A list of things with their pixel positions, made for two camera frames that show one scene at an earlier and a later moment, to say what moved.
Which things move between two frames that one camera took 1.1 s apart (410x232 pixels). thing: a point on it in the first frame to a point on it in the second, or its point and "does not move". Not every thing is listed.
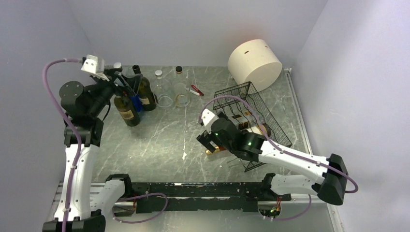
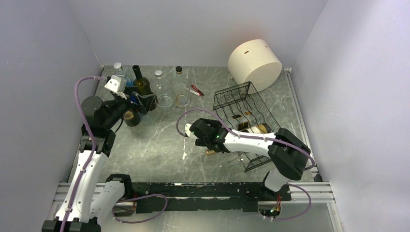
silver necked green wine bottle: [127, 110] does not move
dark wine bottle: [147, 99] does not move
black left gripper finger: [134, 82] to [145, 103]
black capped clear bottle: [182, 89] does not move
